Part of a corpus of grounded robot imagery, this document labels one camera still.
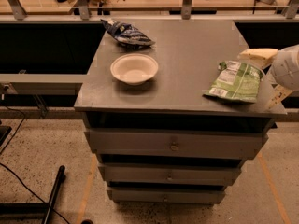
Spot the top grey drawer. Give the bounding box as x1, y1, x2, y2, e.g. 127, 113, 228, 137
86, 129, 268, 160

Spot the bottom grey drawer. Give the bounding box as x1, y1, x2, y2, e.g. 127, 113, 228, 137
107, 188, 225, 204

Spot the black stand leg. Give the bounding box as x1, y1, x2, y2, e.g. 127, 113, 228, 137
0, 165, 66, 224

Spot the grey drawer cabinet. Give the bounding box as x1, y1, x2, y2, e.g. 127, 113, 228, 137
75, 19, 286, 192

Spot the grey metal rail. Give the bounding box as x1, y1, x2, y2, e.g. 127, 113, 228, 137
0, 74, 88, 95

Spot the middle grey drawer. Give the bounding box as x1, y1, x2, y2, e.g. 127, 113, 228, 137
99, 163, 241, 186

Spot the blue chip bag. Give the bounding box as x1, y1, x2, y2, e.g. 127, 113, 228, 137
102, 20, 155, 48

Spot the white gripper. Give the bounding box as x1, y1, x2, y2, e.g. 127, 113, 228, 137
238, 45, 299, 109

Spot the black floor cable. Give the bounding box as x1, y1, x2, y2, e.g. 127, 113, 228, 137
0, 105, 71, 224

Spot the grey drawer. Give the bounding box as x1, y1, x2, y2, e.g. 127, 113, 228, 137
107, 188, 225, 204
99, 163, 241, 186
86, 129, 268, 160

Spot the white paper bowl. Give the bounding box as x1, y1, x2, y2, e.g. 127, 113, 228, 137
110, 53, 159, 85

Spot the green jalapeno chip bag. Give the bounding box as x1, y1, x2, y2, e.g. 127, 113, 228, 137
205, 61, 263, 103

